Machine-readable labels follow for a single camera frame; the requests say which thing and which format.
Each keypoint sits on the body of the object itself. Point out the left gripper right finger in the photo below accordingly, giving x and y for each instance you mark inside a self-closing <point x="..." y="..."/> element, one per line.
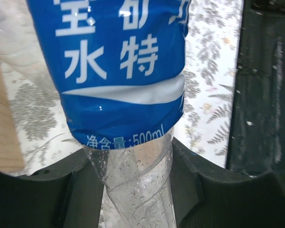
<point x="208" y="196"/>

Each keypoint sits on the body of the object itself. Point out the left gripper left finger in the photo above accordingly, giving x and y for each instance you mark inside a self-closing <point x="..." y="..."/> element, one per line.
<point x="66" y="194"/>

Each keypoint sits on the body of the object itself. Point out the blue label water bottle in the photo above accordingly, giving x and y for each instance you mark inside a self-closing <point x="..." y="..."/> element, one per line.
<point x="117" y="66"/>

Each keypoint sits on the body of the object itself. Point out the wooden shelf unit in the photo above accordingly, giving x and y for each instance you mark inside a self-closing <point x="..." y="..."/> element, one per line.
<point x="10" y="152"/>

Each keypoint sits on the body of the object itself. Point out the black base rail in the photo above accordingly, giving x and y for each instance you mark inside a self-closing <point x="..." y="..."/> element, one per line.
<point x="257" y="132"/>

